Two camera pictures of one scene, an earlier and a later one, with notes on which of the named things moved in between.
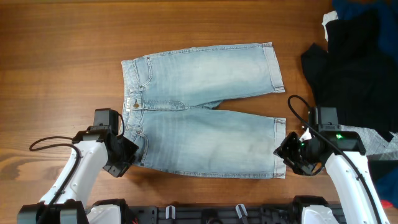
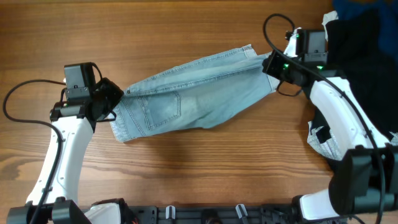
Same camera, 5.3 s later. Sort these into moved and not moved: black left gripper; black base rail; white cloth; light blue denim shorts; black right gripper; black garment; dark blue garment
Moved: light blue denim shorts; black left gripper; black right gripper
Not moved: black base rail; black garment; dark blue garment; white cloth
